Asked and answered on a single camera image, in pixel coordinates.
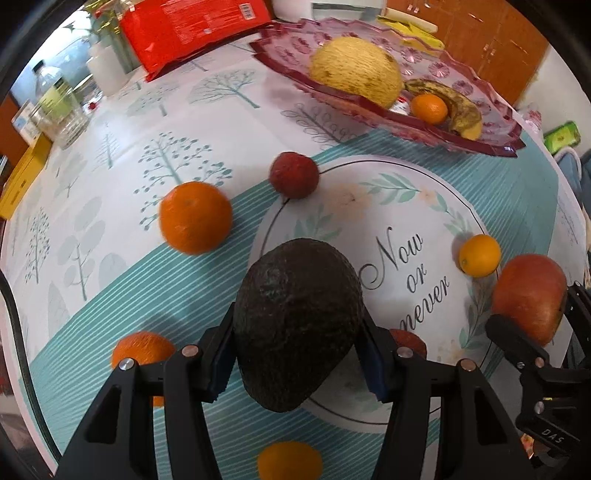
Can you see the yellow pear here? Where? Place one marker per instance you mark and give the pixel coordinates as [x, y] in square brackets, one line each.
[355, 69]

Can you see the dark avocado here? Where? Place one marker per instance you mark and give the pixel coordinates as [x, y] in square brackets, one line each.
[295, 323]

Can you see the flat yellow box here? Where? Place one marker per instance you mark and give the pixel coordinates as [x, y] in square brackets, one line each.
[23, 180]

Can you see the small red plum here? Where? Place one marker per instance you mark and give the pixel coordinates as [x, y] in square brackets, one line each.
[408, 339]
[294, 175]

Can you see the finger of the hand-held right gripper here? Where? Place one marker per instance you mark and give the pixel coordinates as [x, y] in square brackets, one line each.
[517, 341]
[579, 304]

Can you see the blue chair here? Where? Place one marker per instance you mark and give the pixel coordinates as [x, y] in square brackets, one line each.
[572, 175]

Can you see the large orange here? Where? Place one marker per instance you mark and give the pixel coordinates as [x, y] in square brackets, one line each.
[195, 224]

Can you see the red apple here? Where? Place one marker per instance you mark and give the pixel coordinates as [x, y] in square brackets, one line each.
[528, 295]

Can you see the pink glass bowl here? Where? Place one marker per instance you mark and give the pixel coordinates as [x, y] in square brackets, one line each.
[295, 50]

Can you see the glass bottle with green label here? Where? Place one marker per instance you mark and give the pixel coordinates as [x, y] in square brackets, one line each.
[51, 90]

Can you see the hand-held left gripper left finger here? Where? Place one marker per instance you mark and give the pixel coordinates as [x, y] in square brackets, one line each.
[221, 355]

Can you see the white squeeze bottle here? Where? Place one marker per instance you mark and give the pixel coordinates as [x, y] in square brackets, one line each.
[108, 69]

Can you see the yellow box with white top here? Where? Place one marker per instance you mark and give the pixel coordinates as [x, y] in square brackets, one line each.
[427, 39]

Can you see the green packet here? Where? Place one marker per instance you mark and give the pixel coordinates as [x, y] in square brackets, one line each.
[561, 136]

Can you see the empty glass jar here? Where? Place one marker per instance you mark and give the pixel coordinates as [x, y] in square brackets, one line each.
[60, 127]

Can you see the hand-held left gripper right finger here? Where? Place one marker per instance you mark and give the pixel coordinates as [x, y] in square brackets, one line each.
[371, 364]

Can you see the wooden cabinet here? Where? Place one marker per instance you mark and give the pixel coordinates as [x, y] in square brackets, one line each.
[485, 37]

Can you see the spotted ripe banana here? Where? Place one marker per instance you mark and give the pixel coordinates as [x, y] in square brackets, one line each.
[461, 106]

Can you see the small yellowish mandarin orange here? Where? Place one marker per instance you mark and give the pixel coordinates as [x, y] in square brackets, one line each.
[480, 255]

